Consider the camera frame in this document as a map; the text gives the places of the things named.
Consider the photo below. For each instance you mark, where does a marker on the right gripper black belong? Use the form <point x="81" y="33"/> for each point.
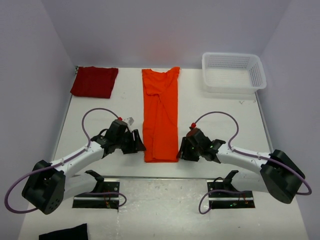
<point x="184" y="153"/>

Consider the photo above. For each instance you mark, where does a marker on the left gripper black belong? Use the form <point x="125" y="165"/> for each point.
<point x="136" y="146"/>

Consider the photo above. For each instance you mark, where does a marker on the orange t shirt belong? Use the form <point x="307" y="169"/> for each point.
<point x="160" y="115"/>

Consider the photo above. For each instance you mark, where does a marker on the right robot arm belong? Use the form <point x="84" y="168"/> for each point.
<point x="273" y="173"/>

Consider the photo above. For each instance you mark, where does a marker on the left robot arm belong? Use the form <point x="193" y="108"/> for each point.
<point x="53" y="182"/>

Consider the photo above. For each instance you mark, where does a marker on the folded dark red shirt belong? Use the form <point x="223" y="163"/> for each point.
<point x="94" y="82"/>

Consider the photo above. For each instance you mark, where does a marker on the white plastic basket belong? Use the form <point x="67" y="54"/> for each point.
<point x="232" y="73"/>

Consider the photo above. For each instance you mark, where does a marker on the black cloth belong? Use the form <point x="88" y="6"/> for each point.
<point x="79" y="232"/>

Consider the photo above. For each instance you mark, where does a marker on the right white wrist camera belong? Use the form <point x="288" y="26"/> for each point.
<point x="194" y="130"/>

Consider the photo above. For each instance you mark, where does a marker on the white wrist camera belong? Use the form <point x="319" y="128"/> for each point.
<point x="129" y="121"/>
<point x="194" y="130"/>

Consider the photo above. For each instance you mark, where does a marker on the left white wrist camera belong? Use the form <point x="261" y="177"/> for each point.
<point x="129" y="121"/>

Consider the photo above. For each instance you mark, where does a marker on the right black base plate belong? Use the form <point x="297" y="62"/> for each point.
<point x="225" y="190"/>

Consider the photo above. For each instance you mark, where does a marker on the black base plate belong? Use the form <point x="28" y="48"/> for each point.
<point x="111" y="188"/>
<point x="225" y="190"/>

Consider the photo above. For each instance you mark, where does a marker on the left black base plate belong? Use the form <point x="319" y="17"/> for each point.
<point x="111" y="188"/>

